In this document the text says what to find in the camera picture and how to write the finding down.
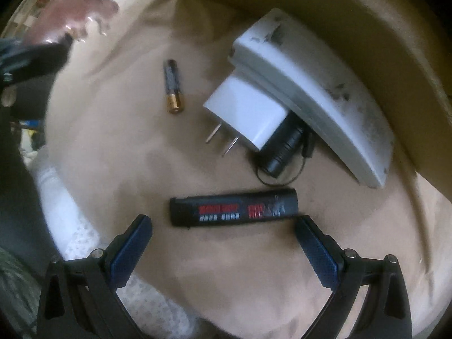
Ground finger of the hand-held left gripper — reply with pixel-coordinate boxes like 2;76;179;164
10;42;72;82

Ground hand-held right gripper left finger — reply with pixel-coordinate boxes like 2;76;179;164
37;214;153;339

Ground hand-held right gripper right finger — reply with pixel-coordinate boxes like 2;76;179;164
295;215;413;339

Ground pink heart keychain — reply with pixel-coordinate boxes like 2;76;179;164
26;0;120;45

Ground black pack red label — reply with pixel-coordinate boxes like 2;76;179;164
169;188;301;228

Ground cardboard box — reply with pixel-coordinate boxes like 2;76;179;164
101;0;452;198

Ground white dotted mattress cover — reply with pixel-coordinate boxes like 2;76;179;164
33;164;202;339

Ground small black flashlight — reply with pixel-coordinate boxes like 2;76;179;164
255;111;315;186

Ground black and gold battery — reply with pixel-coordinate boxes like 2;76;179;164
163;59;185;114

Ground white plug charger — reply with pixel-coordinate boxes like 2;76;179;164
203;72;290;158

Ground dirty white power strip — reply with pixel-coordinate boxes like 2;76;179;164
231;8;395;189

